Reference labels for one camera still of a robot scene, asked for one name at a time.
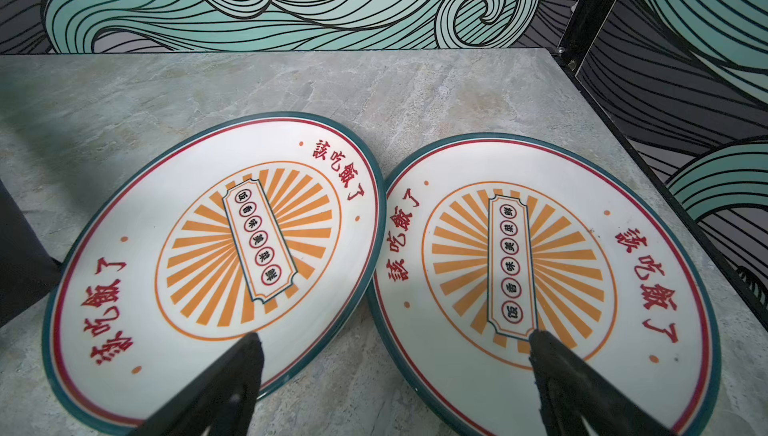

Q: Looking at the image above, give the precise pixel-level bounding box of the sunburst pattern plate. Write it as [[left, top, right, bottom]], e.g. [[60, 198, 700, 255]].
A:
[[42, 112, 386, 435], [368, 133, 721, 435]]

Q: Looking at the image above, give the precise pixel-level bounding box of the left sunburst pattern plate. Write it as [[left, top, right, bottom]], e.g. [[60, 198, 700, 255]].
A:
[[42, 112, 386, 435]]

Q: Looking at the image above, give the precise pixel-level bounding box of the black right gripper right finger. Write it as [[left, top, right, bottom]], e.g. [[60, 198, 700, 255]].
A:
[[529, 330, 673, 435]]

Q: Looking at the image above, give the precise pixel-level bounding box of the black corner frame post right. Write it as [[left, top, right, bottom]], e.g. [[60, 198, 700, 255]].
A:
[[557, 0, 617, 75]]

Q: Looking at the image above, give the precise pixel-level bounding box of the right sunburst pattern plate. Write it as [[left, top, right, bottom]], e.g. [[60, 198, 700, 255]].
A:
[[368, 133, 721, 435]]

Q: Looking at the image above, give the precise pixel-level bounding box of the black dish rack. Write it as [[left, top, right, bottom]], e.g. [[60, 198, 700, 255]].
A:
[[0, 185, 61, 326]]

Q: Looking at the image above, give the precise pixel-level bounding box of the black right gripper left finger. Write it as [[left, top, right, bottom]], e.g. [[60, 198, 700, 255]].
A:
[[131, 333, 264, 435]]

